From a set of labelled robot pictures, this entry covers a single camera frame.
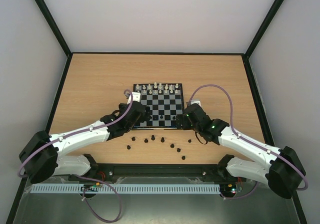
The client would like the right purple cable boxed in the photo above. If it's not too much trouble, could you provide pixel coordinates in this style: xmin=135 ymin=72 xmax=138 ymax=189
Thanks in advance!
xmin=186 ymin=84 xmax=309 ymax=200

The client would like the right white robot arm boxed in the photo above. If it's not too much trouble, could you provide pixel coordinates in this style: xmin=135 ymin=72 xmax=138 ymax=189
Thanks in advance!
xmin=176 ymin=103 xmax=306 ymax=199

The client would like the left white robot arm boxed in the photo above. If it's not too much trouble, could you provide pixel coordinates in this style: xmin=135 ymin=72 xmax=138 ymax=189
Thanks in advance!
xmin=19 ymin=101 xmax=151 ymax=184

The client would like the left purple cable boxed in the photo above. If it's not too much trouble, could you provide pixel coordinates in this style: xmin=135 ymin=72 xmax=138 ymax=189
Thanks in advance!
xmin=16 ymin=89 xmax=123 ymax=222

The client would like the black aluminium frame rail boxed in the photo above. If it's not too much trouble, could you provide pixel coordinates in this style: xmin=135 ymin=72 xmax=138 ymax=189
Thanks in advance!
xmin=21 ymin=159 xmax=238 ymax=184

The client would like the light blue cable duct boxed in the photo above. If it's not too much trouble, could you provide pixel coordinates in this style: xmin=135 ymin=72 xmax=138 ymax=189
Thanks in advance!
xmin=30 ymin=184 xmax=221 ymax=195

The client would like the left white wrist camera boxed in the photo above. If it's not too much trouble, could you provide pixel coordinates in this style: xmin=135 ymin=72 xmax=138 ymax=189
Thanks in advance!
xmin=125 ymin=92 xmax=141 ymax=104

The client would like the purple cable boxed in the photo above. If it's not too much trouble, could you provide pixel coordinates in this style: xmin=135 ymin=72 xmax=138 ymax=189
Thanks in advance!
xmin=16 ymin=89 xmax=123 ymax=222
xmin=186 ymin=84 xmax=309 ymax=200

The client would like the black and silver chessboard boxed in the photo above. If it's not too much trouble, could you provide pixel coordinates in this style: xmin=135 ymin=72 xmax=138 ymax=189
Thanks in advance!
xmin=133 ymin=83 xmax=184 ymax=130

